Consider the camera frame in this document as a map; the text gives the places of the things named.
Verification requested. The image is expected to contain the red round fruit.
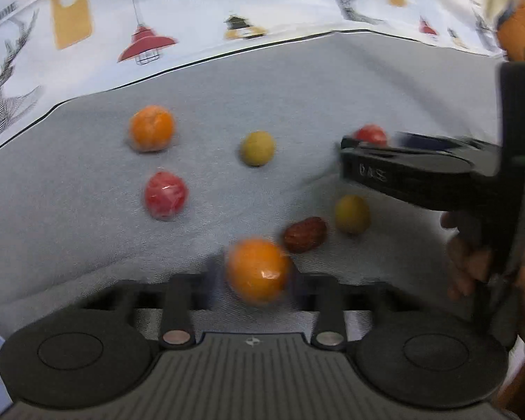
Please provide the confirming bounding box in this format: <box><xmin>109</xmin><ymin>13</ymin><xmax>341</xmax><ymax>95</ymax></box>
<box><xmin>353</xmin><ymin>125</ymin><xmax>389</xmax><ymax>147</ymax></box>
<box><xmin>144</xmin><ymin>171</ymin><xmax>189</xmax><ymax>222</ymax></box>

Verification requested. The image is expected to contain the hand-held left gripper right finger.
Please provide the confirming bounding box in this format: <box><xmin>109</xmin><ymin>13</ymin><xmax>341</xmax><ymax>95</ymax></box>
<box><xmin>286</xmin><ymin>267</ymin><xmax>425</xmax><ymax>351</ymax></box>

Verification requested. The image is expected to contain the orange tangerine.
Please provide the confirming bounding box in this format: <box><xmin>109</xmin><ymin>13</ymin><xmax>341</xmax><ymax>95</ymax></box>
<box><xmin>224</xmin><ymin>237</ymin><xmax>293</xmax><ymax>305</ymax></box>
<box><xmin>129</xmin><ymin>105</ymin><xmax>176</xmax><ymax>153</ymax></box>

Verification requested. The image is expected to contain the dark red date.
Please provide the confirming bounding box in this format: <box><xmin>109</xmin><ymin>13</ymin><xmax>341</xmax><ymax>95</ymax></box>
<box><xmin>283</xmin><ymin>216</ymin><xmax>329</xmax><ymax>253</ymax></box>

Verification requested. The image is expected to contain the yellow-green round fruit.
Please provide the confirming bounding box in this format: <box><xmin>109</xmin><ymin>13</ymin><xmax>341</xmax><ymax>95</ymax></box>
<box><xmin>240</xmin><ymin>131</ymin><xmax>275</xmax><ymax>167</ymax></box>
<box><xmin>335</xmin><ymin>195</ymin><xmax>371</xmax><ymax>235</ymax></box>

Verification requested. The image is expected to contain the orange and blue cloth item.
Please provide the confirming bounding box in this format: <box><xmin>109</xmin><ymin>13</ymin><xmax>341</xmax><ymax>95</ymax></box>
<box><xmin>495</xmin><ymin>0</ymin><xmax>525</xmax><ymax>64</ymax></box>

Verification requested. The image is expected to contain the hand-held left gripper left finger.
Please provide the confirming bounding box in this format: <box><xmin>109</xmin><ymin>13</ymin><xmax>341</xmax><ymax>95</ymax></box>
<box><xmin>76</xmin><ymin>256</ymin><xmax>228</xmax><ymax>351</ymax></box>

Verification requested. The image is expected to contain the person's right hand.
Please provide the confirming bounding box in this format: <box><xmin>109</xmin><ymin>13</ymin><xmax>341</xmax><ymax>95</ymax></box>
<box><xmin>440</xmin><ymin>210</ymin><xmax>525</xmax><ymax>362</ymax></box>

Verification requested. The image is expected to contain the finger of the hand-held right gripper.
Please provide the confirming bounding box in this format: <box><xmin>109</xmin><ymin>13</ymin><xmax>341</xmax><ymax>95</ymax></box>
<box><xmin>340</xmin><ymin>136</ymin><xmax>502</xmax><ymax>225</ymax></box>
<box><xmin>393</xmin><ymin>130</ymin><xmax>502</xmax><ymax>171</ymax></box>

